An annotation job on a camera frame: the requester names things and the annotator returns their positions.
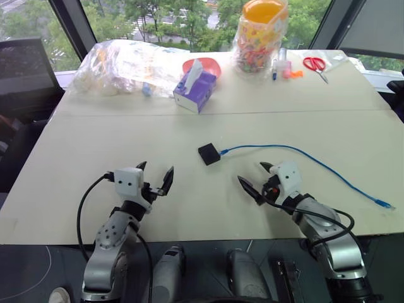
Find dark chair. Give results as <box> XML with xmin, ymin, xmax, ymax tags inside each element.
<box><xmin>386</xmin><ymin>67</ymin><xmax>404</xmax><ymax>124</ymax></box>

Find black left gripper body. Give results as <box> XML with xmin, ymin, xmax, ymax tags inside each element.
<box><xmin>141</xmin><ymin>181</ymin><xmax>167</xmax><ymax>203</ymax></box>

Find black upright bracket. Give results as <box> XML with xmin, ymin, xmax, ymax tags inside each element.
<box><xmin>268</xmin><ymin>251</ymin><xmax>304</xmax><ymax>303</ymax></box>

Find purple tissue box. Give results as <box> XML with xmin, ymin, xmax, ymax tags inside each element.
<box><xmin>172</xmin><ymin>58</ymin><xmax>218</xmax><ymax>115</ymax></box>

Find small black box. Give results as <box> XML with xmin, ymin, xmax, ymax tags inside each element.
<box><xmin>198</xmin><ymin>142</ymin><xmax>222</xmax><ymax>167</ymax></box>

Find large clear plastic bag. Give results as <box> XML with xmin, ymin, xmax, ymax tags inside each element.
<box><xmin>67</xmin><ymin>39</ymin><xmax>191</xmax><ymax>99</ymax></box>

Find black monitor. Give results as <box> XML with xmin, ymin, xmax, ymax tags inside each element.
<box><xmin>0</xmin><ymin>37</ymin><xmax>64</xmax><ymax>127</ymax></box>

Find pink bowl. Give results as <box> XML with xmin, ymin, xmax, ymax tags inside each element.
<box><xmin>182</xmin><ymin>57</ymin><xmax>222</xmax><ymax>79</ymax></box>

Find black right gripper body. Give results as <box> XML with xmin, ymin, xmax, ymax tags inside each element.
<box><xmin>261</xmin><ymin>174</ymin><xmax>283</xmax><ymax>203</ymax></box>

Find colourful candy jar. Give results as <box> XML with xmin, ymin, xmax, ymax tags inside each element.
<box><xmin>233</xmin><ymin>0</ymin><xmax>289</xmax><ymax>80</ymax></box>

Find small flat clear plastic bag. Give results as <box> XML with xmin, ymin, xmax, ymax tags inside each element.
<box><xmin>292</xmin><ymin>48</ymin><xmax>348</xmax><ymax>74</ymax></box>

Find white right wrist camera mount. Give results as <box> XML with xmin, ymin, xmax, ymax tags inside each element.
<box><xmin>268</xmin><ymin>161</ymin><xmax>302</xmax><ymax>206</ymax></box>

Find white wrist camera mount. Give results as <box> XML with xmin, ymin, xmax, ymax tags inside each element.
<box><xmin>268</xmin><ymin>161</ymin><xmax>302</xmax><ymax>206</ymax></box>
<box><xmin>114</xmin><ymin>167</ymin><xmax>153</xmax><ymax>211</ymax></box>

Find red scissors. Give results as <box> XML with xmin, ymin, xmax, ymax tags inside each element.
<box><xmin>302</xmin><ymin>56</ymin><xmax>330</xmax><ymax>85</ymax></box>

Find blue Ethernet cable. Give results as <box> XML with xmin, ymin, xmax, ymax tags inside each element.
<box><xmin>219</xmin><ymin>144</ymin><xmax>396</xmax><ymax>210</ymax></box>

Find grey rounded robot leg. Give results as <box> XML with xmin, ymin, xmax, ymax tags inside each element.
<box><xmin>152</xmin><ymin>244</ymin><xmax>187</xmax><ymax>303</ymax></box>
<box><xmin>226</xmin><ymin>247</ymin><xmax>270</xmax><ymax>300</ymax></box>

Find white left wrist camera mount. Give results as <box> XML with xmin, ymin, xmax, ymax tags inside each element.
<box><xmin>114</xmin><ymin>167</ymin><xmax>153</xmax><ymax>211</ymax></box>

